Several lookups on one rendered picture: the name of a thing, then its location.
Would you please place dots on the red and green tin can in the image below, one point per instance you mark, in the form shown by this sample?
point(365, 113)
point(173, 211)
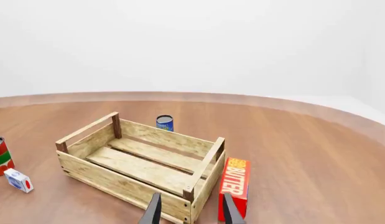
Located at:
point(0, 158)

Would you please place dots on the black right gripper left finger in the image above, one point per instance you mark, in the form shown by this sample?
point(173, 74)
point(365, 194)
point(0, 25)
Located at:
point(152, 212)

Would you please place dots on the small white printed box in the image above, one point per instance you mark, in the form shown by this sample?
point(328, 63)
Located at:
point(18, 180)

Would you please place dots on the wooden slat tray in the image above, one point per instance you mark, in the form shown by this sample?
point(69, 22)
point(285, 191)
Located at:
point(142, 163)

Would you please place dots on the blue tin can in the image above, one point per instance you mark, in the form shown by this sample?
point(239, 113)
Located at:
point(165, 123)

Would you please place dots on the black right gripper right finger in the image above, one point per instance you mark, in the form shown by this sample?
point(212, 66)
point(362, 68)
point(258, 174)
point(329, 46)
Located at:
point(233, 212)

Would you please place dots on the red butter box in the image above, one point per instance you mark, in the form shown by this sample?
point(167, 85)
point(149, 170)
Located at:
point(235, 179)

